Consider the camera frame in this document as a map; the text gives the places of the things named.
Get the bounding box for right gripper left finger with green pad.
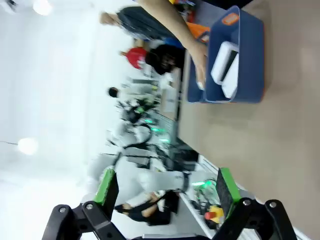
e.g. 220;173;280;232
41;168;126;240

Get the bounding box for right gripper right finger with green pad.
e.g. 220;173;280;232
212;167;297;240

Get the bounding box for person's bare forearm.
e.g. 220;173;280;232
138;0;202;51

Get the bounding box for large blue plastic basket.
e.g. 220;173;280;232
204;5;265;104

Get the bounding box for person's hand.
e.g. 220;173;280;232
186;42;208;90

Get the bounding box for yellow red emergency stop button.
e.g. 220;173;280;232
204;205;225;224

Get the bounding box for seated person in black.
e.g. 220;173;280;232
114;191;180;226

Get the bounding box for round ceiling lamp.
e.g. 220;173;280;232
32;0;54;16
17;137;39;156

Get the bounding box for distant person's dark head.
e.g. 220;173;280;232
107;86;120;98

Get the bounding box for person in red cap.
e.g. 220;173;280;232
119;46;149;70

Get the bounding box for person with black hair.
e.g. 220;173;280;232
145;43;186;76

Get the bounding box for orange bag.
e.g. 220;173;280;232
186;21;211;43

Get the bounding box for person's dark striped torso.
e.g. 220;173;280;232
116;5;181;42

